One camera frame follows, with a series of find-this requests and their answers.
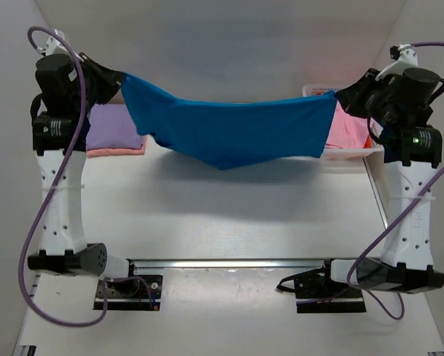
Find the blue polo t-shirt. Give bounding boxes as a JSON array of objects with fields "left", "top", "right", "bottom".
[{"left": 121, "top": 75, "right": 337, "bottom": 170}]

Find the white plastic laundry basket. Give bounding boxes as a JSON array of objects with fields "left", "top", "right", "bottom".
[{"left": 302, "top": 84, "right": 384, "bottom": 159}]

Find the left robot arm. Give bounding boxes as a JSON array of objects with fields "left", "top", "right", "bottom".
[{"left": 27, "top": 54, "right": 140, "bottom": 295}]

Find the orange t-shirt in basket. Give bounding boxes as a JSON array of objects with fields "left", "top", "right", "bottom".
[{"left": 363, "top": 136, "right": 378, "bottom": 149}]

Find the folded salmon pink t-shirt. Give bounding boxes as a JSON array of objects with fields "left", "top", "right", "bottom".
[{"left": 86, "top": 136, "right": 147, "bottom": 158}]

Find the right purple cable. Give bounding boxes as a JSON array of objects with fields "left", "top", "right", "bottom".
[{"left": 346, "top": 40, "right": 444, "bottom": 320}]

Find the pink t-shirt in basket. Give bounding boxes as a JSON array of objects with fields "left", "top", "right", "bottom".
[{"left": 325, "top": 105, "right": 369, "bottom": 149}]

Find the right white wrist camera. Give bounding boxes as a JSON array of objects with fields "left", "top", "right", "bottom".
[{"left": 375, "top": 44, "right": 418, "bottom": 82}]

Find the folded purple t-shirt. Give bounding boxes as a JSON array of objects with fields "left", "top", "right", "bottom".
[{"left": 86, "top": 104, "right": 143, "bottom": 151}]

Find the purple cable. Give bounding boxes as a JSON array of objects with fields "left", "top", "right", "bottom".
[
  {"left": 19, "top": 26, "right": 108, "bottom": 328},
  {"left": 346, "top": 40, "right": 444, "bottom": 320}
]

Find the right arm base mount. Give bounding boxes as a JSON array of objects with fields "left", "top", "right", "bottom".
[{"left": 276, "top": 266, "right": 367, "bottom": 314}]

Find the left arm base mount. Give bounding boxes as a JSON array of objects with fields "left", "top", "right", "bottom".
[{"left": 106, "top": 260, "right": 164, "bottom": 312}]

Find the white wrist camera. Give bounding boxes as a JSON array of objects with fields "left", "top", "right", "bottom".
[
  {"left": 37, "top": 36, "right": 68, "bottom": 56},
  {"left": 375, "top": 44, "right": 418, "bottom": 82}
]

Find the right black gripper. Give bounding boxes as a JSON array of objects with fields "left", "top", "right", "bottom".
[{"left": 335, "top": 70, "right": 400, "bottom": 128}]

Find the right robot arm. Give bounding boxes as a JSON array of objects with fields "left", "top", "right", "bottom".
[{"left": 317, "top": 67, "right": 444, "bottom": 297}]

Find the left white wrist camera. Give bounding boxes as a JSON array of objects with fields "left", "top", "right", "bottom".
[{"left": 37, "top": 36, "right": 68, "bottom": 56}]

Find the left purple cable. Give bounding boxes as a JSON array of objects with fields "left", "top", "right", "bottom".
[{"left": 19, "top": 26, "right": 108, "bottom": 328}]

